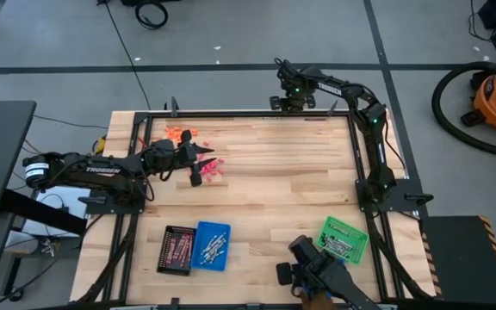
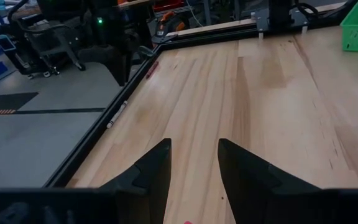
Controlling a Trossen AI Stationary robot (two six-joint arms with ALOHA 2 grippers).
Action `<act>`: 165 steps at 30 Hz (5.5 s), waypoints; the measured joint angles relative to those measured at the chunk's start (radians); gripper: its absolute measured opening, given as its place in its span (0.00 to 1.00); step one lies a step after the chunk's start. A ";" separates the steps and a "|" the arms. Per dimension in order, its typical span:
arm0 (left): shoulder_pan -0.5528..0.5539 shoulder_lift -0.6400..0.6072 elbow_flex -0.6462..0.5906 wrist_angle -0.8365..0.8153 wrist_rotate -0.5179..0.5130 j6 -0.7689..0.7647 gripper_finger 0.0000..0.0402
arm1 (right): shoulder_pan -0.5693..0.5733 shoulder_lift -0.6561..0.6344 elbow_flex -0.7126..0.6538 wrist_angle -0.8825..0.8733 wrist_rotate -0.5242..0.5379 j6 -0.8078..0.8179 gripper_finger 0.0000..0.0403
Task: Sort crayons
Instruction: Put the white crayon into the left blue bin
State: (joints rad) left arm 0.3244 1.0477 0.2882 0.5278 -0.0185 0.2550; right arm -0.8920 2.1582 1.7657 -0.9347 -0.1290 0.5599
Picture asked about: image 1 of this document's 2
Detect coiled black cable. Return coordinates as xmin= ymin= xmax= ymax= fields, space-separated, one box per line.
xmin=133 ymin=0 xmax=170 ymax=31

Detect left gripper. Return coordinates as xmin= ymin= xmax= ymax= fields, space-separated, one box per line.
xmin=174 ymin=128 xmax=218 ymax=189

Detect long black floor cable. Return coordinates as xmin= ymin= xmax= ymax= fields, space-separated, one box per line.
xmin=96 ymin=0 xmax=152 ymax=111

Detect black cable bundle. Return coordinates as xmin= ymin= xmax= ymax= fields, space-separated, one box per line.
xmin=74 ymin=213 xmax=140 ymax=303
xmin=367 ymin=213 xmax=435 ymax=301

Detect person's hand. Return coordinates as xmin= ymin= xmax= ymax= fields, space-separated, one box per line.
xmin=298 ymin=288 xmax=336 ymax=310

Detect small metal parts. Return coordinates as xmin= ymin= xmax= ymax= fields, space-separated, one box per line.
xmin=38 ymin=239 xmax=59 ymax=258

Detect yellow cable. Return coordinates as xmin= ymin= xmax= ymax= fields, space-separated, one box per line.
xmin=90 ymin=134 xmax=108 ymax=158

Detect black ramp with hazard stripes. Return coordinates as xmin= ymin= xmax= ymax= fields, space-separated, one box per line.
xmin=418 ymin=214 xmax=496 ymax=307

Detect black plastic basket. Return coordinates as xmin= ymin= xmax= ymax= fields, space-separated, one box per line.
xmin=156 ymin=225 xmax=198 ymax=277

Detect green plastic basket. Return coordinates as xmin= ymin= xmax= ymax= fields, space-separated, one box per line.
xmin=315 ymin=215 xmax=369 ymax=266

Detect white box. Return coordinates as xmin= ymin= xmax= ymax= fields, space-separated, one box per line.
xmin=21 ymin=184 xmax=90 ymax=239

